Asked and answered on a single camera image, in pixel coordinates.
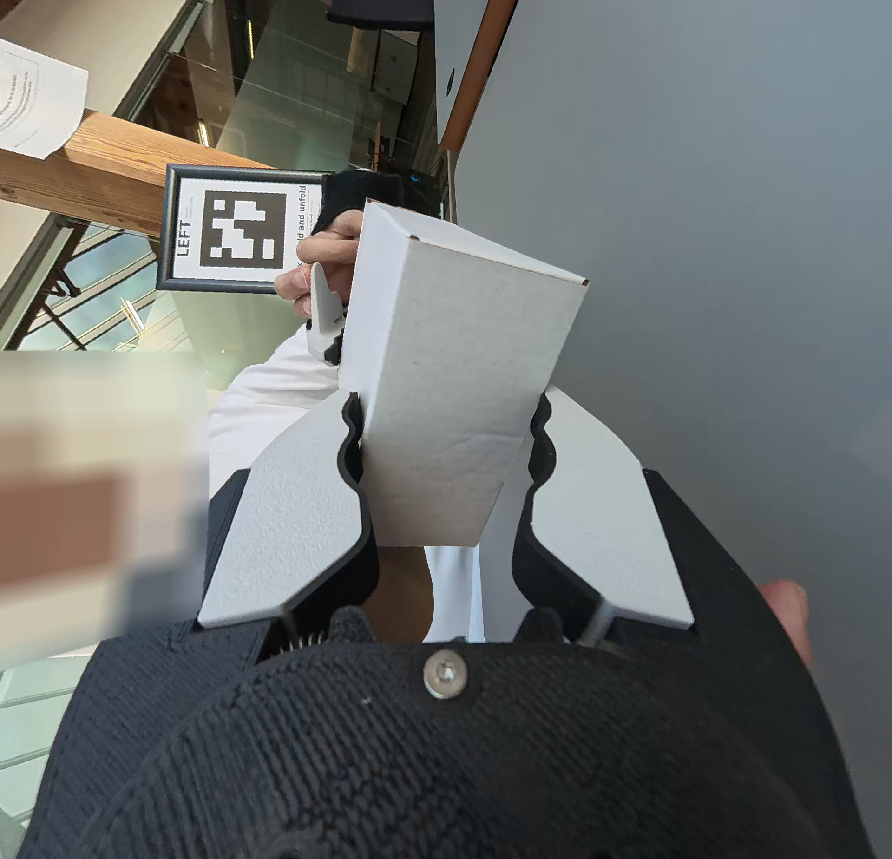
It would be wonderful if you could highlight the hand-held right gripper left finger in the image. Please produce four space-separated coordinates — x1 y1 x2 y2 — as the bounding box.
197 391 379 630

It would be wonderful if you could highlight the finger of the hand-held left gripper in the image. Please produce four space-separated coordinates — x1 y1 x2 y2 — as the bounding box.
306 262 348 367

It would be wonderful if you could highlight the wooden door frame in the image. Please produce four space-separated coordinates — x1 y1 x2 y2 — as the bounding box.
438 0 532 153

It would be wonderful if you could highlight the white paper sheet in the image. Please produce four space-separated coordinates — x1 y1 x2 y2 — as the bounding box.
0 39 91 162

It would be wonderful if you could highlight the wooden beam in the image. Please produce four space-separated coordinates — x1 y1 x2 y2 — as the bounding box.
0 109 274 238

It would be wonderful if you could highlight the white cardboard box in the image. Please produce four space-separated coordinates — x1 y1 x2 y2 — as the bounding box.
338 200 590 548

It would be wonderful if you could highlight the person's right hand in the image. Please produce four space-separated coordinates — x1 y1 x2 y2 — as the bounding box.
758 579 813 669

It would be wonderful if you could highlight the person's left hand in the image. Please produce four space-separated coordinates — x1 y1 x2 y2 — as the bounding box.
274 228 364 320

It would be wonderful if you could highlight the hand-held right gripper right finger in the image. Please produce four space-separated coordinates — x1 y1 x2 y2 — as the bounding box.
512 385 698 647

